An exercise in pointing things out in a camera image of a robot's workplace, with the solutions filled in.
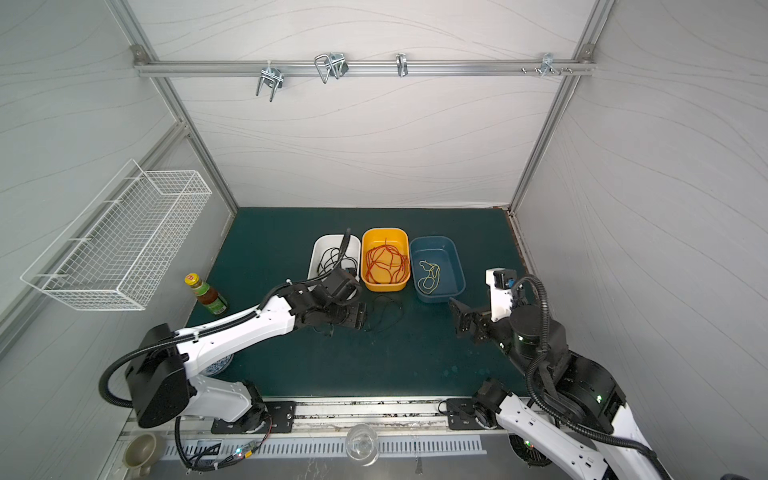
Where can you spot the white wire basket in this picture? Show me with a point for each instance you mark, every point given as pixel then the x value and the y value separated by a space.
pixel 114 254

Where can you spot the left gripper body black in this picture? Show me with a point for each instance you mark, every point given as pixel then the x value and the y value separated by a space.
pixel 350 315

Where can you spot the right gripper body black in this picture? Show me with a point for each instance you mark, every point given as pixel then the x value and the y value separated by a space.
pixel 477 322

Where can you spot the clear glass cup front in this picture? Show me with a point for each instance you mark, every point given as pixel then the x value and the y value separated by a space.
pixel 362 445

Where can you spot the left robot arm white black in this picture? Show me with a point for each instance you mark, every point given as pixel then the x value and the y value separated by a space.
pixel 163 379

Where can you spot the aluminium crossbar rail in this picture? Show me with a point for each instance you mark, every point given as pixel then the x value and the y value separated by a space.
pixel 357 68

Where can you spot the beige cup on floor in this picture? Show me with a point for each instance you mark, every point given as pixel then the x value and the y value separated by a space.
pixel 140 455

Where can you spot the metal u-bolt clamp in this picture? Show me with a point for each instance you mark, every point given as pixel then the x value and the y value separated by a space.
pixel 271 79
pixel 331 65

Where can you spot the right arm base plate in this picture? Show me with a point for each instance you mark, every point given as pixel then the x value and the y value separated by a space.
pixel 464 414

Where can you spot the yellow plastic bin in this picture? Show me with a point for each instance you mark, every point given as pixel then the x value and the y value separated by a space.
pixel 386 266

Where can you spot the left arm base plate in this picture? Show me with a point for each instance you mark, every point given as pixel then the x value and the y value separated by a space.
pixel 276 416

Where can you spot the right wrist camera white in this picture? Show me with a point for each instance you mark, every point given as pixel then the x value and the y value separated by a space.
pixel 503 295

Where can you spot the metal u-bolt clamp left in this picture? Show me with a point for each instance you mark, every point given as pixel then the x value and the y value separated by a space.
pixel 271 79

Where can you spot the white plastic bin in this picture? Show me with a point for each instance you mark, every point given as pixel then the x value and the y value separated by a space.
pixel 326 253

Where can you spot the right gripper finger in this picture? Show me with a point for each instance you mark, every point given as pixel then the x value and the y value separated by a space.
pixel 459 309
pixel 464 327

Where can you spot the metal bracket right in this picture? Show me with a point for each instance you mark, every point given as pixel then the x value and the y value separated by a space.
pixel 547 67

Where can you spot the blue plastic bin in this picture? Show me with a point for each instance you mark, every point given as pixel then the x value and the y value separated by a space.
pixel 436 269

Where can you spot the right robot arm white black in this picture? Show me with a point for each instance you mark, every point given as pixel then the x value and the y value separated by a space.
pixel 576 416

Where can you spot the sauce bottle yellow cap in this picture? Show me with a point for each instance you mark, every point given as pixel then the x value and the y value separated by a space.
pixel 206 295

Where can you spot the white vent grille strip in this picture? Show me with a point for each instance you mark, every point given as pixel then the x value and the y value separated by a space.
pixel 409 446

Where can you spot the metal u-bolt clamp middle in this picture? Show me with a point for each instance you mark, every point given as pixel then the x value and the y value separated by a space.
pixel 331 65

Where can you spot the metal clamp small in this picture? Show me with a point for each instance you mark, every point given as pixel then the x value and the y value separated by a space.
pixel 401 65

